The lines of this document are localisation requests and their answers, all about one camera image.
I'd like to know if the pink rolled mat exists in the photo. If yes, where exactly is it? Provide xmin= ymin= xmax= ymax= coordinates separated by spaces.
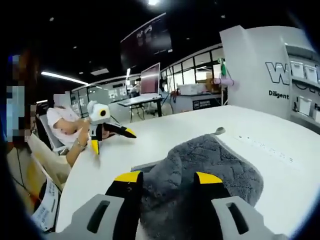
xmin=212 ymin=77 xmax=240 ymax=89

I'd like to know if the grey towel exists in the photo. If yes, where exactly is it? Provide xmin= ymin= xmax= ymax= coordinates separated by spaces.
xmin=131 ymin=127 xmax=265 ymax=240

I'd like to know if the dark hanging ceiling screen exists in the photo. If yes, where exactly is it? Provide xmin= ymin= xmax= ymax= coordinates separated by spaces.
xmin=119 ymin=12 xmax=174 ymax=70

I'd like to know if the group of white storage bins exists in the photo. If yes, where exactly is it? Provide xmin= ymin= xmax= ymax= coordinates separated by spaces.
xmin=291 ymin=62 xmax=320 ymax=117

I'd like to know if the person's wrist bracelet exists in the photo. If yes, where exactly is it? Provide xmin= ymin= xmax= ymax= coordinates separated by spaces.
xmin=75 ymin=138 xmax=88 ymax=152

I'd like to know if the white standing desk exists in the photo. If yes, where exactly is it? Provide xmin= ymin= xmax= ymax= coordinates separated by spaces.
xmin=117 ymin=94 xmax=165 ymax=124

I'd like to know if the person's left hand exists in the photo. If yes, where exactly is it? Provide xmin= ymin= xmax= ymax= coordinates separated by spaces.
xmin=74 ymin=119 xmax=93 ymax=153

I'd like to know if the metal shelf rack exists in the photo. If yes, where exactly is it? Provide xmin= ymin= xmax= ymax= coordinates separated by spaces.
xmin=284 ymin=42 xmax=320 ymax=128

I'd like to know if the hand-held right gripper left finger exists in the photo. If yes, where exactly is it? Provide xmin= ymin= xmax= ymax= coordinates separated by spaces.
xmin=44 ymin=170 xmax=144 ymax=240

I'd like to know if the white counter with dark sign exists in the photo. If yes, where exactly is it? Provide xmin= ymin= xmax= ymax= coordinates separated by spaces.
xmin=172 ymin=83 xmax=224 ymax=115

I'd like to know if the green hanging item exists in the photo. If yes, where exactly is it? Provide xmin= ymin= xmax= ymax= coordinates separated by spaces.
xmin=219 ymin=57 xmax=229 ymax=76

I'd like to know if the large reddish display screen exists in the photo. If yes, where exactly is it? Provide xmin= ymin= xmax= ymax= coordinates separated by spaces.
xmin=139 ymin=62 xmax=161 ymax=96

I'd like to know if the white table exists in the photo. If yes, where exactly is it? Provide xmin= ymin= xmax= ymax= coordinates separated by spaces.
xmin=54 ymin=104 xmax=320 ymax=240

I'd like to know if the thin black cable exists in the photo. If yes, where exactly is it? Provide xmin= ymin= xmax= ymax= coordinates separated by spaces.
xmin=14 ymin=146 xmax=27 ymax=190

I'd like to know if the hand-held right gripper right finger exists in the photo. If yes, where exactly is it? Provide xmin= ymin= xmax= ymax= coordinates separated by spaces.
xmin=193 ymin=171 xmax=288 ymax=240

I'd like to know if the white badge card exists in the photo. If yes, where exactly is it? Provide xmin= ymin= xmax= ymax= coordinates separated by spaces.
xmin=32 ymin=179 xmax=62 ymax=232

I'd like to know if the black framed glass partition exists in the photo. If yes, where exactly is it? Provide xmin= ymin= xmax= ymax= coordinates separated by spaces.
xmin=159 ymin=46 xmax=225 ymax=87

